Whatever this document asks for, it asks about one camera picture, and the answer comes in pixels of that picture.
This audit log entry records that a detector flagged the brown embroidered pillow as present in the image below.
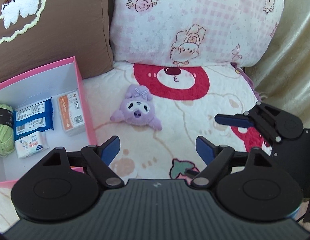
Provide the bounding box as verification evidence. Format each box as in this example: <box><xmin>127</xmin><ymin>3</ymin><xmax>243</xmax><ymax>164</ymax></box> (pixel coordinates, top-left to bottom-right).
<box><xmin>0</xmin><ymin>0</ymin><xmax>113</xmax><ymax>83</ymax></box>

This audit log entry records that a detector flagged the pink storage box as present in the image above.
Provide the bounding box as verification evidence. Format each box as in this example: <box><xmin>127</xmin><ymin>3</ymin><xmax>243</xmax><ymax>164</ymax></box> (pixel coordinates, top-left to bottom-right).
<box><xmin>0</xmin><ymin>57</ymin><xmax>97</xmax><ymax>188</ymax></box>

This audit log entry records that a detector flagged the green yarn ball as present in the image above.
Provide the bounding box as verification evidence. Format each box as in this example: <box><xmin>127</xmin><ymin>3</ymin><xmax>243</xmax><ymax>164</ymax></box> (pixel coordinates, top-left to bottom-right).
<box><xmin>0</xmin><ymin>103</ymin><xmax>15</xmax><ymax>158</ymax></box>

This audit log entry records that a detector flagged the blue wet wipes pack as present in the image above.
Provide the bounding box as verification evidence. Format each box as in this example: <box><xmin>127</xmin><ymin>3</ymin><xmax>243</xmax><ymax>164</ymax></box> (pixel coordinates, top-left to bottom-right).
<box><xmin>13</xmin><ymin>98</ymin><xmax>54</xmax><ymax>140</ymax></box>

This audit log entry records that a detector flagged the purple plush toy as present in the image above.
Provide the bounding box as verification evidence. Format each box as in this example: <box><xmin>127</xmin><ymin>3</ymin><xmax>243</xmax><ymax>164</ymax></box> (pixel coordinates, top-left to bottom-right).
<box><xmin>110</xmin><ymin>85</ymin><xmax>163</xmax><ymax>131</ymax></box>

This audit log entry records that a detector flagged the white tissue pack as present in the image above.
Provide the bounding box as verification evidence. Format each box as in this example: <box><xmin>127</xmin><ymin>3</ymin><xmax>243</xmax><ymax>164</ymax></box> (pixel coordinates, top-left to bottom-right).
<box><xmin>15</xmin><ymin>131</ymin><xmax>49</xmax><ymax>159</ymax></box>

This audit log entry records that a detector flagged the beige curtain fabric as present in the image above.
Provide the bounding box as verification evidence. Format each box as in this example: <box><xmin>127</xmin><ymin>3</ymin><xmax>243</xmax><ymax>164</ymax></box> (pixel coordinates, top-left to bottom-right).
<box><xmin>246</xmin><ymin>0</ymin><xmax>310</xmax><ymax>128</ymax></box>

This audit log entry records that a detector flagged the clear cotton swab box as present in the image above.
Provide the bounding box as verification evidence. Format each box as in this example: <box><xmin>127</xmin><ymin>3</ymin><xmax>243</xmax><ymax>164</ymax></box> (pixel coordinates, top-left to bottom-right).
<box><xmin>57</xmin><ymin>90</ymin><xmax>85</xmax><ymax>136</ymax></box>

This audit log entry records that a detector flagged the white pink rabbit pillow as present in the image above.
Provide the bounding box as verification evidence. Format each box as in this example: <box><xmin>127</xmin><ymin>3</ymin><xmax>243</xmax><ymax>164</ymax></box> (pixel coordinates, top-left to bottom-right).
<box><xmin>110</xmin><ymin>0</ymin><xmax>284</xmax><ymax>67</ymax></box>

